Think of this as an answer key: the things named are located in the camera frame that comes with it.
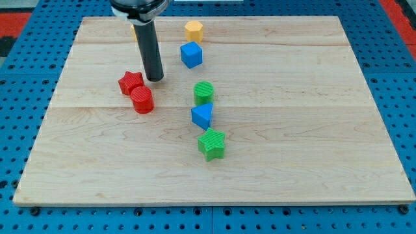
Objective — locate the red cylinder block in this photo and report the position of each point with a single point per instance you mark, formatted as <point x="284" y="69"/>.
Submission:
<point x="142" y="99"/>

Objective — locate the yellow hexagon block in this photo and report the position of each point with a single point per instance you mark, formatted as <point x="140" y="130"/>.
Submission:
<point x="194" y="31"/>

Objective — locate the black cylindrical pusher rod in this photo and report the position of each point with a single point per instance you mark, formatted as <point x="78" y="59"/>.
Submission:
<point x="149" y="50"/>

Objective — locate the green star block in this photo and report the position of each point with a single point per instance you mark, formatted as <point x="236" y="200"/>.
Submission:
<point x="212" y="144"/>

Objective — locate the red star block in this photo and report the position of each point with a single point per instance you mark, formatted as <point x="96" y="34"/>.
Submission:
<point x="130" y="81"/>

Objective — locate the green cylinder block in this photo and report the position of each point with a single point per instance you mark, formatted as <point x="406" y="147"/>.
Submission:
<point x="203" y="93"/>

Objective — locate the robot arm flange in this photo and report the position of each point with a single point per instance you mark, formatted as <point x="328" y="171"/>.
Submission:
<point x="139" y="12"/>

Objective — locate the blue cube block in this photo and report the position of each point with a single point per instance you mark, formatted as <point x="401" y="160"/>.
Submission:
<point x="191" y="54"/>

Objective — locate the wooden board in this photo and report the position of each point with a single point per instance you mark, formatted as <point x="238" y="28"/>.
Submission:
<point x="301" y="125"/>

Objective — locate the yellow block behind rod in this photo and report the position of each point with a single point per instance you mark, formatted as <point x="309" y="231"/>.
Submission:
<point x="133" y="32"/>

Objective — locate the blue triangle block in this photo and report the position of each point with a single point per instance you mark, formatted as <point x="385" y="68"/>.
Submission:
<point x="202" y="115"/>

